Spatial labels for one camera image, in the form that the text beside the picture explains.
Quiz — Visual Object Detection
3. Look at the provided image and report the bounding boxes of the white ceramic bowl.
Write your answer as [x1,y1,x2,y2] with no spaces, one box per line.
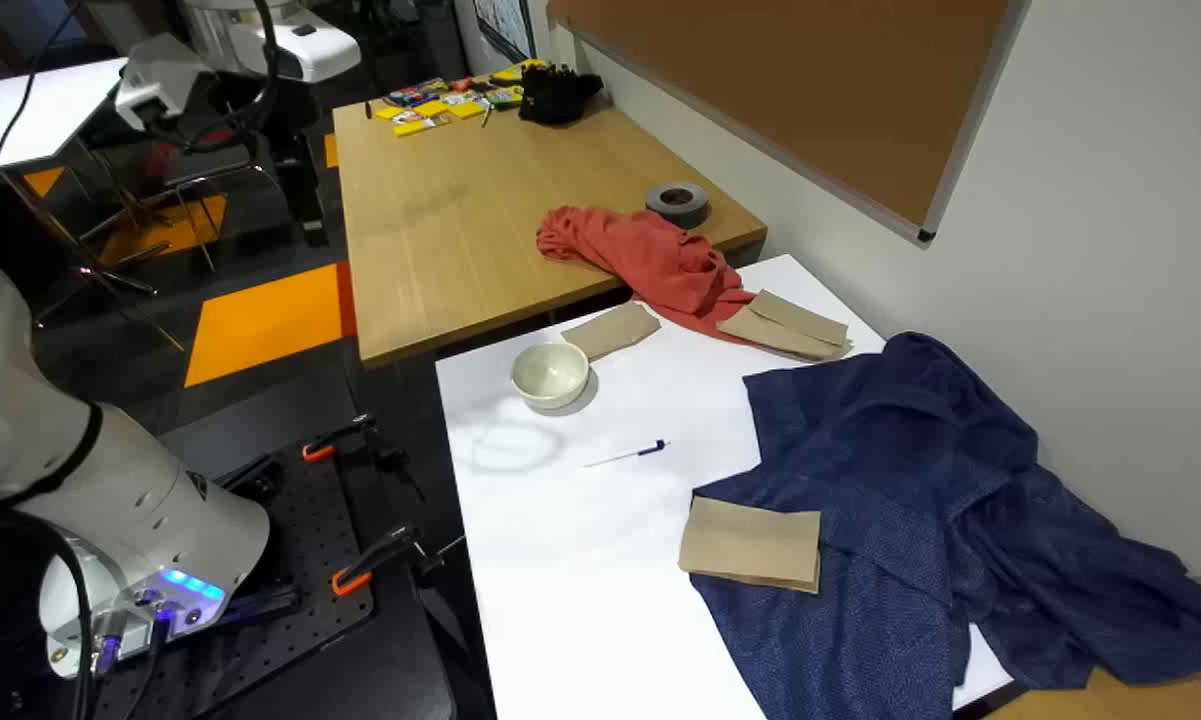
[510,342,592,412]

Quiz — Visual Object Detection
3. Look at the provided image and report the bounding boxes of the blue and white pen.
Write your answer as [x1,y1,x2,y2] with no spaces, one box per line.
[582,438,670,469]

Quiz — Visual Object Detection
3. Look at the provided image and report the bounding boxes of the heap of yellow crayon boxes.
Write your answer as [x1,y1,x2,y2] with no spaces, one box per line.
[364,59,552,139]

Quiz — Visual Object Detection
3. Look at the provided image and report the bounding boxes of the wooden table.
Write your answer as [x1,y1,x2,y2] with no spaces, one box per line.
[331,68,769,368]
[978,577,1201,720]

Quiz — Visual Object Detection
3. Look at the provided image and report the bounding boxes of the white table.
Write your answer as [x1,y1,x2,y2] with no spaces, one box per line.
[0,56,133,183]

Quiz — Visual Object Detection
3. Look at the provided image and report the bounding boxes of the framed picture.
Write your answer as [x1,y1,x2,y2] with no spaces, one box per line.
[471,0,538,65]

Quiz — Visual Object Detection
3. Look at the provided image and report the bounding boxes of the black glove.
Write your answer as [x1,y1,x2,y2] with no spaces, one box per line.
[517,62,605,127]

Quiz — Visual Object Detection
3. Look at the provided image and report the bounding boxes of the orange and black clamp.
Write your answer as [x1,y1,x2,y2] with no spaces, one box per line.
[331,524,467,599]
[300,413,408,473]

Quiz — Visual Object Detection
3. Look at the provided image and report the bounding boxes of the brown paper napkin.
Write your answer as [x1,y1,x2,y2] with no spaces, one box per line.
[716,306,849,362]
[748,289,852,350]
[677,496,823,594]
[560,301,662,362]

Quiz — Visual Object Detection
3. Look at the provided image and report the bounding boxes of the red cloth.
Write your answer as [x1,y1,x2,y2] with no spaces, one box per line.
[535,205,763,347]

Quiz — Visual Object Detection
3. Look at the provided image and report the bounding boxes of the grey tape roll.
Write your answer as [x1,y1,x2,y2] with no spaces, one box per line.
[644,182,712,230]

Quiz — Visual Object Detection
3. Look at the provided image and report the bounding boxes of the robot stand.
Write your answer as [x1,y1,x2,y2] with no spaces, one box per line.
[80,378,466,720]

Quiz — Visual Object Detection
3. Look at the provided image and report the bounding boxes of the cork board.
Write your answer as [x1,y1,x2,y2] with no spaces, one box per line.
[544,0,1033,247]

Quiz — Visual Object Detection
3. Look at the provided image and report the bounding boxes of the dark blue cloth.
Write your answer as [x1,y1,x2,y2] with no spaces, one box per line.
[688,331,1201,720]

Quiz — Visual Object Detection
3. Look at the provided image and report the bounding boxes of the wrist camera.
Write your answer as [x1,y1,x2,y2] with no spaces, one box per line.
[114,33,215,133]

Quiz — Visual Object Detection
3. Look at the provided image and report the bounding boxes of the metal frame chair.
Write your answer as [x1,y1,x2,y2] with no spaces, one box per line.
[0,125,296,306]

